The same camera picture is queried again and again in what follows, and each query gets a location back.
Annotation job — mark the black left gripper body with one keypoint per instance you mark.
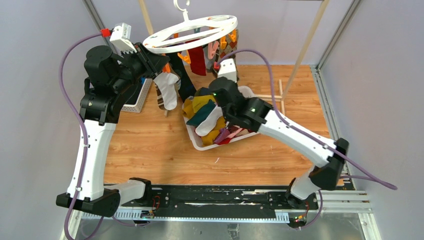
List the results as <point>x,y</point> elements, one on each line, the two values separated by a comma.
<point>138,64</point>

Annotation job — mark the white black striped sock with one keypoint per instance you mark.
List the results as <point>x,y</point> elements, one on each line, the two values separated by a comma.
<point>166,83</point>

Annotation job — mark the brown white striped sock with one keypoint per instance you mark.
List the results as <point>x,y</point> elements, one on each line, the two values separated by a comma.
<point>160,100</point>

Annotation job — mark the white round clip hanger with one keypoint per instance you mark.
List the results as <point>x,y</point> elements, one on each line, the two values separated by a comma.
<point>190,33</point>

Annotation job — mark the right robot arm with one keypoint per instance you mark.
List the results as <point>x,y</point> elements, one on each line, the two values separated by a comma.
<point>259,116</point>

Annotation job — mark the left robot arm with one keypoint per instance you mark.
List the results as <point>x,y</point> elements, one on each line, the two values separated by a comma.
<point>112,80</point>

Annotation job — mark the small white perforated basket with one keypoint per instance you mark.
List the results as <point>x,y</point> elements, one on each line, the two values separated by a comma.
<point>136,102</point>

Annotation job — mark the red hanging sock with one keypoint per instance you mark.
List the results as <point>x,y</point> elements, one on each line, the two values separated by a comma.
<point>197,61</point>

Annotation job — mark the mustard yellow sock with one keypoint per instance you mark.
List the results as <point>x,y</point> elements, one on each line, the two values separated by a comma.
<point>195,104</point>

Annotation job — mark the dark teal sock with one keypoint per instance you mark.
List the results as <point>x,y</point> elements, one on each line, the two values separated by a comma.
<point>196,118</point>

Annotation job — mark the argyle brown hanging sock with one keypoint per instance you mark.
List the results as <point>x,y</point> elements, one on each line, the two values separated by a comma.
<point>222,48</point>

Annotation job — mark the purple sock in basket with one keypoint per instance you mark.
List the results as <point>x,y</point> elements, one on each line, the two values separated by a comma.
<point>223,134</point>

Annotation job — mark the white sock basket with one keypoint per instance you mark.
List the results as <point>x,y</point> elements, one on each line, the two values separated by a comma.
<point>197,141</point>

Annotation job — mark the red sock in basket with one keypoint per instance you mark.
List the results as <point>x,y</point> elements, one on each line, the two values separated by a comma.
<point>228,138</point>

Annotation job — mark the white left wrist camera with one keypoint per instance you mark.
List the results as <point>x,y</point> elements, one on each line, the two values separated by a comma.
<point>120,38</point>

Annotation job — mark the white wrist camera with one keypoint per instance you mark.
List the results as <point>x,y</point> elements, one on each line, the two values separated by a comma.
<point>120,38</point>
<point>228,70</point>

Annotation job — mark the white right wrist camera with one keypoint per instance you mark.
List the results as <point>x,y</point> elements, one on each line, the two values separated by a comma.
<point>228,70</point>

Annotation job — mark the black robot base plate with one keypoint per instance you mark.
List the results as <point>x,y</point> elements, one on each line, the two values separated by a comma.
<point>220,202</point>

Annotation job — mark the wooden hanger stand frame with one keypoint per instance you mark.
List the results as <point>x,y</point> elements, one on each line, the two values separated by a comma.
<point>262,22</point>

